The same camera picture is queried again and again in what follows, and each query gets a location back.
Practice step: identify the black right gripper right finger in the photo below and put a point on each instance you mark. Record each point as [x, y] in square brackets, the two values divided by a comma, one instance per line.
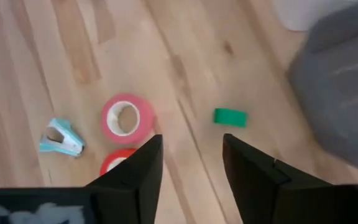
[253, 186]

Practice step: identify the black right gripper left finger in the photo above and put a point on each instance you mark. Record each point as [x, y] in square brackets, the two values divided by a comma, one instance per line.
[135, 186]

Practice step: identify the red tape roll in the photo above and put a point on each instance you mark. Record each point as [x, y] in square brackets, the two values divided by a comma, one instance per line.
[109, 158]

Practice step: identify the pink tape roll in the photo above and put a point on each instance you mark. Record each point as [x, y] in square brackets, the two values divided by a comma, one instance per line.
[145, 119]

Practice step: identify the green toy block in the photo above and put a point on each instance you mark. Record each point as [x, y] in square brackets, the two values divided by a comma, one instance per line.
[230, 117]

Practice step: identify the light blue staple remover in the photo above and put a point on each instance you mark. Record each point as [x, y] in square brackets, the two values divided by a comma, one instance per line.
[68, 141]

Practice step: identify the grey plastic bin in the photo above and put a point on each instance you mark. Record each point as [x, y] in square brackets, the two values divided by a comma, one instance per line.
[337, 93]

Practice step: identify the large white plastic bin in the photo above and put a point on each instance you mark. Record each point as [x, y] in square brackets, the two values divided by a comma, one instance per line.
[300, 15]

